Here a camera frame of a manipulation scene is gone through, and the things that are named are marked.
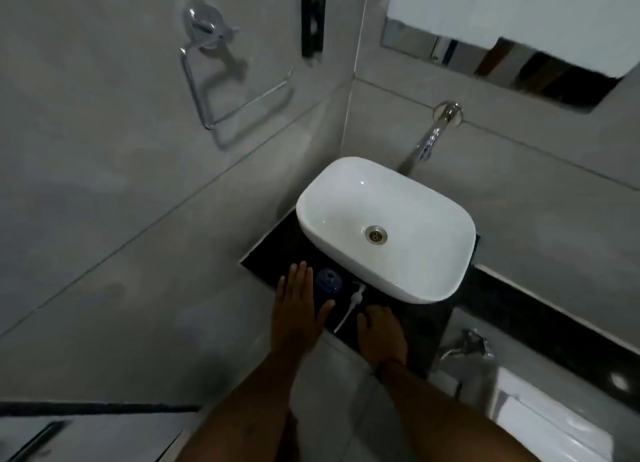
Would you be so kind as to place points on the person's right hand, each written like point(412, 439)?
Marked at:
point(382, 336)

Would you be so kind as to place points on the person's left hand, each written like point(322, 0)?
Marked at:
point(296, 316)

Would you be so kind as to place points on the person's right fingers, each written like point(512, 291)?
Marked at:
point(367, 316)

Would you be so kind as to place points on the person's left thumb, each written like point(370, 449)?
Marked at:
point(326, 310)

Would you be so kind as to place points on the person's left forearm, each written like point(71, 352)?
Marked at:
point(240, 406)

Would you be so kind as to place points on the person's right forearm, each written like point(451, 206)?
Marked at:
point(445, 416)

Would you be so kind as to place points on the white pump dispenser with tube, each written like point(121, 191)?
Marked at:
point(350, 304)

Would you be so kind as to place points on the blue bottle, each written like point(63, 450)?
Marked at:
point(329, 284)

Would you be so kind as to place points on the metal sink drain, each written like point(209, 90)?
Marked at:
point(375, 234)

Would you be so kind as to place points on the white ceramic sink basin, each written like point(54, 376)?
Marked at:
point(385, 229)

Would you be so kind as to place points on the chrome angle tap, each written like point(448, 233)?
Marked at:
point(470, 345)

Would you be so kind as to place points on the white toilet cistern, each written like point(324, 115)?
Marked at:
point(560, 416)

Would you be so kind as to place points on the white towel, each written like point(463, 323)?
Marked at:
point(515, 11)

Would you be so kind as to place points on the chrome wall faucet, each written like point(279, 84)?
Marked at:
point(436, 134)

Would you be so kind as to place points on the wall mirror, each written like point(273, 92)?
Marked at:
point(525, 71)

